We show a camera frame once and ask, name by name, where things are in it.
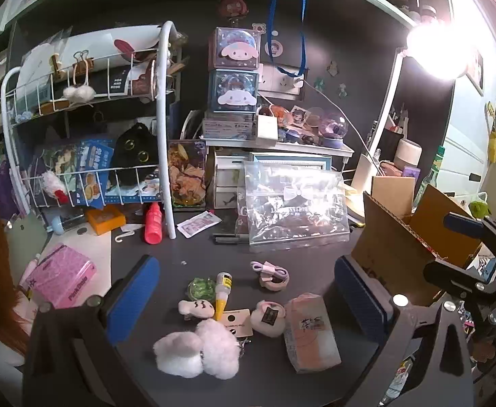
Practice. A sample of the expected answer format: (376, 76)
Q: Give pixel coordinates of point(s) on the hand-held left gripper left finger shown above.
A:
(134, 294)

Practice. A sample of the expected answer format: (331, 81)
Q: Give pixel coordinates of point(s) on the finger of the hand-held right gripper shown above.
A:
(456, 272)
(462, 223)

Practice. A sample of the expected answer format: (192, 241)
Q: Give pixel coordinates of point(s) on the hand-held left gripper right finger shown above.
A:
(358, 301)

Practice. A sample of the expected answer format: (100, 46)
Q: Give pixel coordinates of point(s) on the cardboard box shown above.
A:
(400, 241)

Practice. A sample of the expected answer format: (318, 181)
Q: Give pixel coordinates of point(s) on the white fluffy pompom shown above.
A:
(176, 354)

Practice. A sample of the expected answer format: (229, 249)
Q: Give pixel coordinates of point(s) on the pink plush pouch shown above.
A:
(268, 319)

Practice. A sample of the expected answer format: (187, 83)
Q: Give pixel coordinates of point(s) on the pink fluffy pompom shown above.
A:
(220, 349)

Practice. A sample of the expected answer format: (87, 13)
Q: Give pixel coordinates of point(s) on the green frog plush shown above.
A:
(479, 208)

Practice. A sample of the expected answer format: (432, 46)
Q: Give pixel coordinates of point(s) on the green bottle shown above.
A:
(432, 178)

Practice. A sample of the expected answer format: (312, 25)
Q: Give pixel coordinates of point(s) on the pink tissue packet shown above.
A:
(311, 335)

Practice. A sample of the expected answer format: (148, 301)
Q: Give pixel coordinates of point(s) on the white plastic hook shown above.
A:
(125, 235)

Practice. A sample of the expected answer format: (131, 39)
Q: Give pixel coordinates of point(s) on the small white plush clip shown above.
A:
(195, 308)

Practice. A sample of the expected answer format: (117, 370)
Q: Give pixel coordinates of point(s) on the purple box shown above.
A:
(411, 172)

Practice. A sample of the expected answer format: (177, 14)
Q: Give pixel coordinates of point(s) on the pink bottle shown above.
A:
(154, 222)

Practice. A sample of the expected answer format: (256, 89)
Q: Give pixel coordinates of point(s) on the orange box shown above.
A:
(105, 220)

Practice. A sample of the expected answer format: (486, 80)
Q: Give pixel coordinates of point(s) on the yellow glue bottle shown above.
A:
(222, 294)

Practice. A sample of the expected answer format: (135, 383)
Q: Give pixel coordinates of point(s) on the white cylindrical humidifier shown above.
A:
(408, 152)

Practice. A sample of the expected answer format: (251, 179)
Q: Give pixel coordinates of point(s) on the yellow hanging plush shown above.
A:
(495, 140)

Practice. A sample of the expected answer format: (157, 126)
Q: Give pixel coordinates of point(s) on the pink and white sachet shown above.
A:
(198, 223)

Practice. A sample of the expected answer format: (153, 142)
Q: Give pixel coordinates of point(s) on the white card with black dots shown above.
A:
(236, 325)

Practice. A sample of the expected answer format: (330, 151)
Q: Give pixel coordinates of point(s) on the clear pouch with white bow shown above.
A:
(294, 212)

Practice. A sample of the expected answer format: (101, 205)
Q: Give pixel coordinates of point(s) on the illustrated card stand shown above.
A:
(186, 176)

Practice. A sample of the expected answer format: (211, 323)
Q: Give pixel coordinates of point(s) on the red and white plush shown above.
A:
(55, 186)

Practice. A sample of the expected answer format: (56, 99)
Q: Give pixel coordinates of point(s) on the blue printed booklet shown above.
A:
(95, 165)

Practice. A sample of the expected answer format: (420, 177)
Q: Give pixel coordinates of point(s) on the white desk lamp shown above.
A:
(386, 106)

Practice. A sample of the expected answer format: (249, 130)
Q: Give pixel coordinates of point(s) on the black cat plush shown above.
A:
(135, 150)

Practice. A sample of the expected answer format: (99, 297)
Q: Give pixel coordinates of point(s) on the white mini drawer unit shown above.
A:
(229, 182)

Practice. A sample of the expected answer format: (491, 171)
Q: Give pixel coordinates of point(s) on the purple snow globe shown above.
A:
(334, 129)

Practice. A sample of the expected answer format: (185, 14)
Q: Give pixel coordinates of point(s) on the stack of flat boxes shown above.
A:
(229, 125)

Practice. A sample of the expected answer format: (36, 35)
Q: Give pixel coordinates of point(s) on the small white box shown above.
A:
(266, 127)

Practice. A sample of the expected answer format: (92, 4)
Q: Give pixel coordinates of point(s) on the white pompom pair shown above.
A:
(79, 94)

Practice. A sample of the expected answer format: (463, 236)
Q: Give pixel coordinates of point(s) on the white power strip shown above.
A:
(275, 80)

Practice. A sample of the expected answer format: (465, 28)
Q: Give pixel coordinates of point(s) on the binder clip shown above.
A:
(82, 61)

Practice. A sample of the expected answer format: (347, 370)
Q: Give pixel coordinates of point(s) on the round character sticker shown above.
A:
(274, 48)

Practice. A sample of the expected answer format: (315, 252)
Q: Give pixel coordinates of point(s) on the pink character box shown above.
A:
(234, 48)

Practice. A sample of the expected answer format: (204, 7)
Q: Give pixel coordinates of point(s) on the dark red character badge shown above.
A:
(232, 6)

